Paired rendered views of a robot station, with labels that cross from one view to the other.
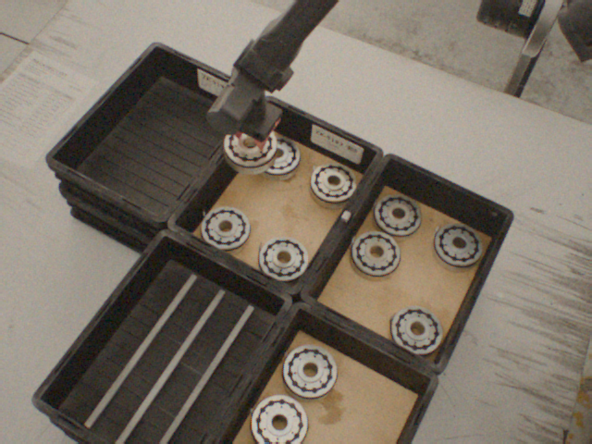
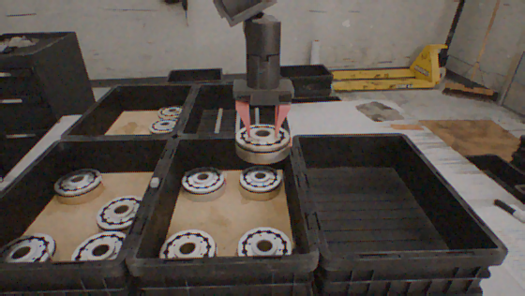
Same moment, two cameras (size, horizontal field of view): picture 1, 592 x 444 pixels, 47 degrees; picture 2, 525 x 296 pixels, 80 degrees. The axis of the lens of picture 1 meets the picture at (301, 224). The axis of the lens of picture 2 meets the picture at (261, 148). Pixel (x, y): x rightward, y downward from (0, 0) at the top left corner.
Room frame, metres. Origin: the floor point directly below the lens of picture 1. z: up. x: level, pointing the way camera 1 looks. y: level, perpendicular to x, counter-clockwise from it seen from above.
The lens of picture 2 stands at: (1.25, -0.10, 1.32)
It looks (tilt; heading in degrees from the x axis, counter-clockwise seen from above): 31 degrees down; 156
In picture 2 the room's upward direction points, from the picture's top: straight up
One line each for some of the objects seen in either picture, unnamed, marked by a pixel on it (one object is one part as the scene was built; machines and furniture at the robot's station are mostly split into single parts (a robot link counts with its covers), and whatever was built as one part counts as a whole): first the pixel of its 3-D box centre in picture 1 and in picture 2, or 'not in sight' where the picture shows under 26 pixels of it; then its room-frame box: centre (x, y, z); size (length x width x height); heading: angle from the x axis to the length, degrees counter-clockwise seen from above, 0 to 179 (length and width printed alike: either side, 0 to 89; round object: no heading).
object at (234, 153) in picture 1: (250, 143); (262, 137); (0.78, 0.12, 1.03); 0.10 x 0.10 x 0.01
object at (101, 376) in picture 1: (172, 358); (236, 122); (0.38, 0.20, 0.87); 0.40 x 0.30 x 0.11; 158
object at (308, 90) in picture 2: not in sight; (301, 98); (-0.75, 1.15, 0.37); 0.40 x 0.30 x 0.45; 73
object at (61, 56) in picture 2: not in sight; (43, 111); (-1.08, -0.63, 0.45); 0.60 x 0.45 x 0.90; 163
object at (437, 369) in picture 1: (411, 255); (82, 190); (0.64, -0.22, 0.92); 0.40 x 0.30 x 0.02; 158
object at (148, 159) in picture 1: (161, 141); (368, 202); (0.87, 0.33, 0.87); 0.40 x 0.30 x 0.11; 158
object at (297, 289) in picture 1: (279, 189); (230, 186); (0.75, 0.05, 0.92); 0.40 x 0.30 x 0.02; 158
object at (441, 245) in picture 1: (458, 244); (22, 255); (0.72, -0.34, 0.86); 0.10 x 0.10 x 0.01
